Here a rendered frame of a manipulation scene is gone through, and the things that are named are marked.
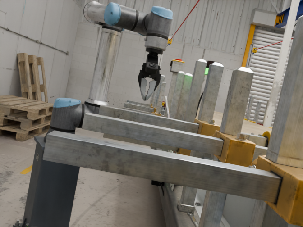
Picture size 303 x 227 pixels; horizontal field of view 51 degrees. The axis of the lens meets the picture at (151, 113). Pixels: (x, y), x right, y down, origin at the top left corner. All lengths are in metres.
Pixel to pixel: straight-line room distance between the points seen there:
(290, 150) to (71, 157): 0.27
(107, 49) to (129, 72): 7.23
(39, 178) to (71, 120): 0.37
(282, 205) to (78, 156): 0.23
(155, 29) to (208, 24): 8.14
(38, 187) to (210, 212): 1.36
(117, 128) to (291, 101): 0.32
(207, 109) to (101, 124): 0.39
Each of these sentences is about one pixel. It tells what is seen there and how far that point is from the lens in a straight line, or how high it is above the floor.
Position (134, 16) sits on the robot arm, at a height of 1.31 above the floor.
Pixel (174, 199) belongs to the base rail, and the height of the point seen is 0.70.
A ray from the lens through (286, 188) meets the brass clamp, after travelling 0.39.
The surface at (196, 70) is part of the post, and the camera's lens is 1.16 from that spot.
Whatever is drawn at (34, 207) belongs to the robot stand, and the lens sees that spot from 1.98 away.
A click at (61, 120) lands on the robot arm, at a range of 1.90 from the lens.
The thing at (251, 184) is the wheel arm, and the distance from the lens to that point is 0.39.
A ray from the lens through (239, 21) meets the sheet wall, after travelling 9.63.
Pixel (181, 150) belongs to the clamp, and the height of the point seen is 0.84.
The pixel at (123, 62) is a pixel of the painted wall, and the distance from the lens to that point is 9.18.
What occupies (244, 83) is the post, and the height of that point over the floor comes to 1.08.
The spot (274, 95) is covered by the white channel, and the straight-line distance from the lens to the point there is 2.96.
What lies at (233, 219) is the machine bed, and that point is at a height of 0.65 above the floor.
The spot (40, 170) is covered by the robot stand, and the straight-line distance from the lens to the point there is 1.91.
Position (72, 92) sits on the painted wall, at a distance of 9.40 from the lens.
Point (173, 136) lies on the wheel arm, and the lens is 0.62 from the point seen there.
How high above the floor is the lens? 1.03
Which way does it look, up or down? 5 degrees down
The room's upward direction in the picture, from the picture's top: 11 degrees clockwise
